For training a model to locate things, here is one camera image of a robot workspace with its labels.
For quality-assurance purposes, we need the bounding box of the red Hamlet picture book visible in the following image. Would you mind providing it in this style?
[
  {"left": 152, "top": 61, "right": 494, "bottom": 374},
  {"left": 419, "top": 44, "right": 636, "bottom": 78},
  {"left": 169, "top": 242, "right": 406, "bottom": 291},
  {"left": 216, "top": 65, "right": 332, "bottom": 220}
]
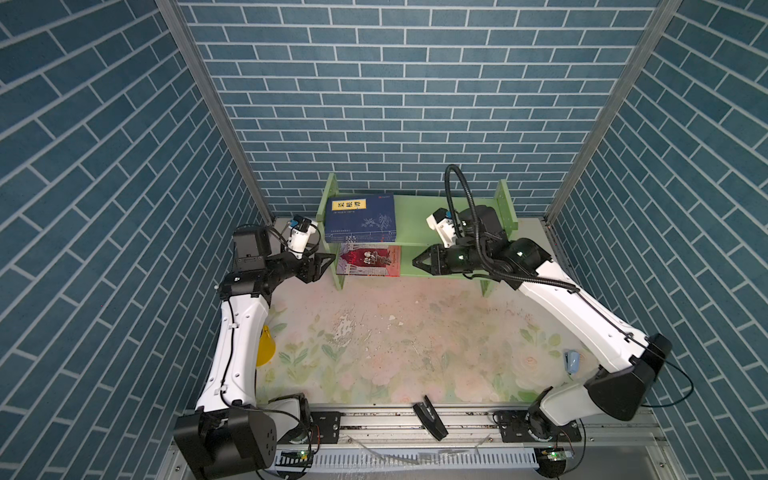
[{"left": 336, "top": 243, "right": 401, "bottom": 277}]

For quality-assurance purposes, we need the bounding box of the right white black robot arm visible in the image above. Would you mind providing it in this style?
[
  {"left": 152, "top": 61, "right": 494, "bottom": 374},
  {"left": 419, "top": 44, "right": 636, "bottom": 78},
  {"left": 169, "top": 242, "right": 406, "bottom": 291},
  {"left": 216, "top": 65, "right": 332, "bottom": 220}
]
[{"left": 412, "top": 164, "right": 675, "bottom": 441}]

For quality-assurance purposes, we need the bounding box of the black stapler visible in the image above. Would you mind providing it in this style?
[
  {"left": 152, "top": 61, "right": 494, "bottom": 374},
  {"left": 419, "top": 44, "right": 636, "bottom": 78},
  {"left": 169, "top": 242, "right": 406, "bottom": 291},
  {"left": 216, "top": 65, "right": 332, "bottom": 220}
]
[{"left": 412, "top": 395, "right": 448, "bottom": 442}]

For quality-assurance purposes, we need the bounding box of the small light blue object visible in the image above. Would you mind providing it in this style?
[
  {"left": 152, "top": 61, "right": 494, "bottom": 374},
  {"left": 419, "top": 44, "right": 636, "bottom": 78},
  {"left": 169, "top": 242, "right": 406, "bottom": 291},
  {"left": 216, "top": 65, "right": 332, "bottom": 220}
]
[{"left": 564, "top": 350, "right": 581, "bottom": 376}]

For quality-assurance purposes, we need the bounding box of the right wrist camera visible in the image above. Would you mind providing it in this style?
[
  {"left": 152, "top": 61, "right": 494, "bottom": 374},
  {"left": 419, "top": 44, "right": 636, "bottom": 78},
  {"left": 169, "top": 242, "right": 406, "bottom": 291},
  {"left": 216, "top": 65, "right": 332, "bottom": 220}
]
[{"left": 426, "top": 208, "right": 458, "bottom": 248}]

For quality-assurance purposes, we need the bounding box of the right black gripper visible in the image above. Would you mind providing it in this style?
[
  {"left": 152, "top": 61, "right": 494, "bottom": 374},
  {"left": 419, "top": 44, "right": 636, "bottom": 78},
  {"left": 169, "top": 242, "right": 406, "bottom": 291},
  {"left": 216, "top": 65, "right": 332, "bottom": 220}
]
[{"left": 410, "top": 242, "right": 487, "bottom": 273}]

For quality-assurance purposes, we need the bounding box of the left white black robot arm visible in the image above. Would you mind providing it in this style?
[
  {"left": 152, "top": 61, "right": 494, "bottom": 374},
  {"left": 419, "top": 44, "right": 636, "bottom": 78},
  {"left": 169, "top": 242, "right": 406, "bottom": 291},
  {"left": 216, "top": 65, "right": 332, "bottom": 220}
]
[{"left": 173, "top": 216, "right": 335, "bottom": 479}]

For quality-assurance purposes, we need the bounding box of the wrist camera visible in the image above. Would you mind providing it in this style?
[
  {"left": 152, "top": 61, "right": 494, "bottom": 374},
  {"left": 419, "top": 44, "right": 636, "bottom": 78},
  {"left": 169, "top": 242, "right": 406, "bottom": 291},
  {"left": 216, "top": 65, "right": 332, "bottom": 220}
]
[
  {"left": 426, "top": 208, "right": 458, "bottom": 248},
  {"left": 286, "top": 215, "right": 320, "bottom": 260}
]

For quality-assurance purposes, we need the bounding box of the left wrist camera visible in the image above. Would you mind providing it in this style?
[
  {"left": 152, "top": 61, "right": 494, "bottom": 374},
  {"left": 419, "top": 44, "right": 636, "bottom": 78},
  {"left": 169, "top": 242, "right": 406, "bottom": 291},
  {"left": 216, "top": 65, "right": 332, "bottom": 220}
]
[{"left": 286, "top": 215, "right": 320, "bottom": 260}]

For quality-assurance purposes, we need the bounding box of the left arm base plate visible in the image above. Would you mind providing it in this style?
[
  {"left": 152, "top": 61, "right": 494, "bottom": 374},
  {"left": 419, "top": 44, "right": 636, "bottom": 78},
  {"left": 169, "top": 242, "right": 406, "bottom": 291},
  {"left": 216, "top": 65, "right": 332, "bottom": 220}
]
[{"left": 310, "top": 411, "right": 342, "bottom": 446}]

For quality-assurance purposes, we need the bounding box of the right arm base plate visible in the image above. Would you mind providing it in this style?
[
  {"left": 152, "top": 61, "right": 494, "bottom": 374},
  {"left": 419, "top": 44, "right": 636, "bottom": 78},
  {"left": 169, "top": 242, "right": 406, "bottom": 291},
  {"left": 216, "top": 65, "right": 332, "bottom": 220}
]
[{"left": 491, "top": 410, "right": 583, "bottom": 443}]

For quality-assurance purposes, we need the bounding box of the yellow pen cup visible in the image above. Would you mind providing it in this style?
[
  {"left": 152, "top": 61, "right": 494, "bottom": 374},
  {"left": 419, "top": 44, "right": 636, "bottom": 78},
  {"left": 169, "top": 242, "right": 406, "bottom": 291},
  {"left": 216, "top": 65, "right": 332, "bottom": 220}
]
[{"left": 256, "top": 325, "right": 276, "bottom": 367}]

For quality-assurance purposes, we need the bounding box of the blue book yellow label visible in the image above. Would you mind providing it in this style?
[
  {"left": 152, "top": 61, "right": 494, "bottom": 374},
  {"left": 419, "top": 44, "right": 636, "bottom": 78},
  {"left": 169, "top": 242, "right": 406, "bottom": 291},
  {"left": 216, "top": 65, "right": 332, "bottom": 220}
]
[{"left": 326, "top": 235, "right": 396, "bottom": 244}]

